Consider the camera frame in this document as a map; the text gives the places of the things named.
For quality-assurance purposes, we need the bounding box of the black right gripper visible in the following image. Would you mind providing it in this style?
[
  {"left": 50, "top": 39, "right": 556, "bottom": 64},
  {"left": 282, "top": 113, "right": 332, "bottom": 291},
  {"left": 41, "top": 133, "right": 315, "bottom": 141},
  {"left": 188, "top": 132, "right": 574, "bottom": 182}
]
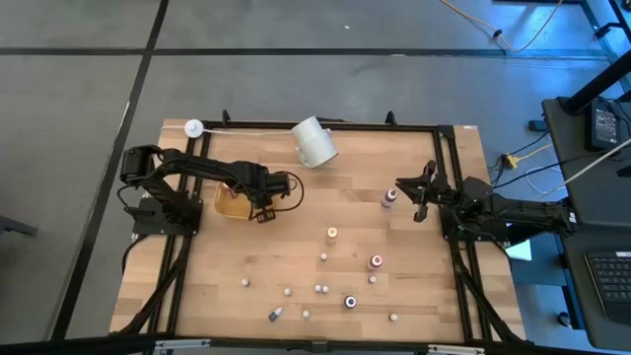
[{"left": 395, "top": 160, "right": 462, "bottom": 224}]

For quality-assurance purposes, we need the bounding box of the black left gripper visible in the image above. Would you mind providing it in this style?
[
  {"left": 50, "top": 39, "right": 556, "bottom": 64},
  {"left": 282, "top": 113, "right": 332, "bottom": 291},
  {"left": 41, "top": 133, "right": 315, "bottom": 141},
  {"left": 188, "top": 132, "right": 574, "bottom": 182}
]
[{"left": 222, "top": 165, "right": 292, "bottom": 224}]

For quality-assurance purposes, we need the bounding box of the yellow plastic bin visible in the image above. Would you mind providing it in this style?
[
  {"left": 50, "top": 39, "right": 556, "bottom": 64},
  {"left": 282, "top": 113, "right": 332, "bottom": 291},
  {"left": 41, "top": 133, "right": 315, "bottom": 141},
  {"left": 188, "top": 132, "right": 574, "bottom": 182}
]
[{"left": 212, "top": 180, "right": 255, "bottom": 222}]

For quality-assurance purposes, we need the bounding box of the white spotlight lamp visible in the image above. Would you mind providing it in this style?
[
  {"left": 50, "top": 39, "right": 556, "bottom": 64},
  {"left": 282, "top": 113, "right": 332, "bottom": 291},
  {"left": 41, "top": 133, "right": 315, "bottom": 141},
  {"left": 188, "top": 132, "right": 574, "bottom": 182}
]
[{"left": 290, "top": 115, "right": 340, "bottom": 170}]

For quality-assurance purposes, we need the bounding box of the black desk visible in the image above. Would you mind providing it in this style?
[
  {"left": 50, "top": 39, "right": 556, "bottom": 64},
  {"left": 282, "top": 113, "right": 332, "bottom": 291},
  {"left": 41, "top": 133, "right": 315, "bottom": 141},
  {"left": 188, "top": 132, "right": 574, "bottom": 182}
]
[{"left": 541, "top": 96, "right": 631, "bottom": 352}]

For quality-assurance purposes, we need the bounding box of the black power adapter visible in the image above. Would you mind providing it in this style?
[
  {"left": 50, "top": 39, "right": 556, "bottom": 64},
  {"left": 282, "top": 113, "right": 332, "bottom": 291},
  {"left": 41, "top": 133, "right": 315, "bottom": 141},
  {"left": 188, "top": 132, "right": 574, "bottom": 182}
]
[{"left": 585, "top": 100, "right": 620, "bottom": 152}]

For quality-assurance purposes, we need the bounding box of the black desk beam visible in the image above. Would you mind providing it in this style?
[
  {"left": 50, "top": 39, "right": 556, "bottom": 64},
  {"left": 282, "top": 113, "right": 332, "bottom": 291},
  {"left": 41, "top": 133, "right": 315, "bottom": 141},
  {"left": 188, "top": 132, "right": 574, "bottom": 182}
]
[{"left": 561, "top": 62, "right": 631, "bottom": 115}]

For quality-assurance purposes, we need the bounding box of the black keyboard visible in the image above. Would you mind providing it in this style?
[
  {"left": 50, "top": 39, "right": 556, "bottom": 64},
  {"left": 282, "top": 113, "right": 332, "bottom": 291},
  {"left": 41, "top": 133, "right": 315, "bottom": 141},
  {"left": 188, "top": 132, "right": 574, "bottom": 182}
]
[{"left": 585, "top": 250, "right": 631, "bottom": 325}]

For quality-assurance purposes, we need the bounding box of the grey chair leg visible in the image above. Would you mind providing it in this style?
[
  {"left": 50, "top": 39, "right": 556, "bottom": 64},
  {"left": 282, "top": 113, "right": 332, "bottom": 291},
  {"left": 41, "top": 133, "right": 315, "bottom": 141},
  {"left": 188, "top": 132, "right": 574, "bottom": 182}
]
[{"left": 0, "top": 215, "right": 38, "bottom": 238}]

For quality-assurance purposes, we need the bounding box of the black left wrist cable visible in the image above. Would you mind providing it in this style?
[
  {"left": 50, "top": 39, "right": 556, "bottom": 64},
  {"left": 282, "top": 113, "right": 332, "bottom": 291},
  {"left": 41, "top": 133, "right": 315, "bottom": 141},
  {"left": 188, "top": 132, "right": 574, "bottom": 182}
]
[{"left": 248, "top": 171, "right": 306, "bottom": 222}]

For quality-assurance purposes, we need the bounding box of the white lamp cable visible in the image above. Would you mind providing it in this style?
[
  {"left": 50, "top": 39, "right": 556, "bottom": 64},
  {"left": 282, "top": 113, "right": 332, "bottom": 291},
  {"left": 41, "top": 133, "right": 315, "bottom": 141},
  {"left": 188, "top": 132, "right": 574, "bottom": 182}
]
[{"left": 160, "top": 125, "right": 297, "bottom": 137}]

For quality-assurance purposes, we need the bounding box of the black aluminium rig frame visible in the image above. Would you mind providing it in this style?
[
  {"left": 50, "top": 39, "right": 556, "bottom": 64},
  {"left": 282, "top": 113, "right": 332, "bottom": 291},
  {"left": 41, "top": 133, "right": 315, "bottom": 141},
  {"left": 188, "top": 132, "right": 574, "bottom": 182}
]
[{"left": 110, "top": 108, "right": 526, "bottom": 355}]

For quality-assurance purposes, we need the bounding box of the white round lamp switch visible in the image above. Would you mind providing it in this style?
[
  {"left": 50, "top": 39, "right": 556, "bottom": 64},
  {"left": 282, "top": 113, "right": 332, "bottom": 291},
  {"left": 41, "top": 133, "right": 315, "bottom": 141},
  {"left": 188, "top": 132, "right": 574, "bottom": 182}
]
[{"left": 183, "top": 118, "right": 205, "bottom": 139}]

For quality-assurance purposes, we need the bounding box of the silver aluminium bracket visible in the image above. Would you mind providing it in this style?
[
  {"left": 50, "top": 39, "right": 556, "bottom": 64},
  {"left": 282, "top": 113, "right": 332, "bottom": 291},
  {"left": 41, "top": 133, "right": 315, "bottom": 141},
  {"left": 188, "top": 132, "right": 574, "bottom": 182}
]
[
  {"left": 155, "top": 338, "right": 211, "bottom": 351},
  {"left": 427, "top": 343, "right": 487, "bottom": 355}
]

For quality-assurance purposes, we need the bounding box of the yellow cable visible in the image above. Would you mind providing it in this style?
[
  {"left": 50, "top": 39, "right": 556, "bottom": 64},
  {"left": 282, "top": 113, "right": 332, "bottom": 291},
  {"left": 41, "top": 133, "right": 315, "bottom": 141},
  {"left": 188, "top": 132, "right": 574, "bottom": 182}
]
[{"left": 440, "top": 0, "right": 564, "bottom": 53}]

